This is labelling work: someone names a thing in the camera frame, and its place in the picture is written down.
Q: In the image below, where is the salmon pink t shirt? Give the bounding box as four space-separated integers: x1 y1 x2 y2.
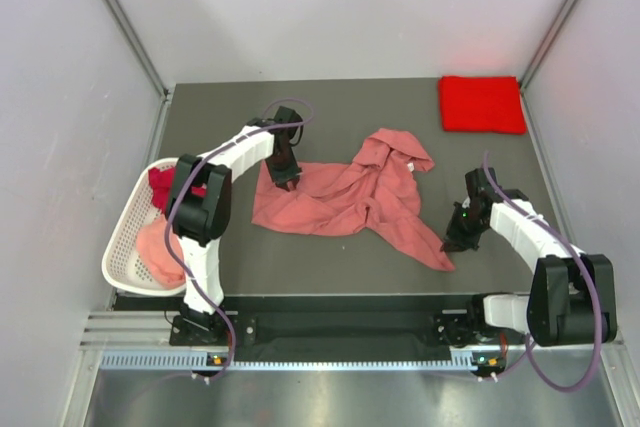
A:
252 128 455 272

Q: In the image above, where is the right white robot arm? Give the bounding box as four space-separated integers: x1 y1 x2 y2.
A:
441 168 617 347

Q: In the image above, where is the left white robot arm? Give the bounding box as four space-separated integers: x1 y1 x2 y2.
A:
164 105 304 346

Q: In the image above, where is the folded red t shirt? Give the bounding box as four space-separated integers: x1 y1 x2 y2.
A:
438 76 527 135

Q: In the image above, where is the crimson crumpled t shirt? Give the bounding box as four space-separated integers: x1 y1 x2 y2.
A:
147 166 175 214

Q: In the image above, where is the light pink t shirt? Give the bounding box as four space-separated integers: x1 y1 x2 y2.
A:
136 217 185 289

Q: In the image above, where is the white plastic laundry basket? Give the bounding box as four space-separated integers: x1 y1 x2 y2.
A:
101 157 185 297

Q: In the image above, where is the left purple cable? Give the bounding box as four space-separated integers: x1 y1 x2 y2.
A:
163 97 316 384

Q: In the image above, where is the left aluminium frame post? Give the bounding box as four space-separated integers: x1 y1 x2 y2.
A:
102 0 169 99

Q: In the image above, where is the aluminium frame post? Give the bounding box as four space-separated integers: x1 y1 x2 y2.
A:
518 0 581 93
102 0 169 99

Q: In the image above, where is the grey slotted cable duct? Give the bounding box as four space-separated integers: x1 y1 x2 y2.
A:
100 350 504 373

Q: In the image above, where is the right aluminium frame post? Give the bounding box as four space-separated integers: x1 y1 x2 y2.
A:
518 0 581 93

